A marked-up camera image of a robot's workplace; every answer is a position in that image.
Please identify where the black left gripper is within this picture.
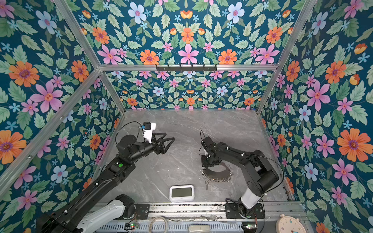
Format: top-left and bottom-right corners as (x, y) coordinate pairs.
(128, 130), (175, 164)

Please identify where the white digital timer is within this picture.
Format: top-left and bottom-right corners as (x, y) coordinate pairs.
(169, 185), (195, 203)

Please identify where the steel key holder plate with rings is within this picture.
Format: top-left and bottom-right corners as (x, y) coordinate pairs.
(200, 162), (233, 183)

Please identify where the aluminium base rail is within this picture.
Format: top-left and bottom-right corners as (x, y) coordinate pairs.
(87, 201), (307, 222)

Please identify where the coiled white cable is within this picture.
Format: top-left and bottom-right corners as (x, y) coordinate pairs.
(148, 216), (169, 233)

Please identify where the aluminium frame post back left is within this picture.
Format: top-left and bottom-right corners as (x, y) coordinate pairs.
(54, 1), (125, 115)

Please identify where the aluminium frame post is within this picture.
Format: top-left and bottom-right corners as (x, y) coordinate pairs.
(256, 0), (317, 116)
(54, 1), (125, 115)

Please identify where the white analog clock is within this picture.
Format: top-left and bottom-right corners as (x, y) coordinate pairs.
(276, 214), (307, 233)

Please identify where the aluminium frame post back right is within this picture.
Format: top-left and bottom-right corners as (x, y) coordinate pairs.
(256, 0), (317, 116)

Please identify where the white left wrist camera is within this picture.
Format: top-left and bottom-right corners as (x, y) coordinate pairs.
(142, 122), (156, 143)

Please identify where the black hook rail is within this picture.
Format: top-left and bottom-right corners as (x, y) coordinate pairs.
(155, 65), (218, 72)

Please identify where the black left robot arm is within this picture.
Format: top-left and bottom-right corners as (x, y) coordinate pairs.
(36, 133), (175, 233)

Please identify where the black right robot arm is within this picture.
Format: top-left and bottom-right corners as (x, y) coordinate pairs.
(201, 137), (279, 218)

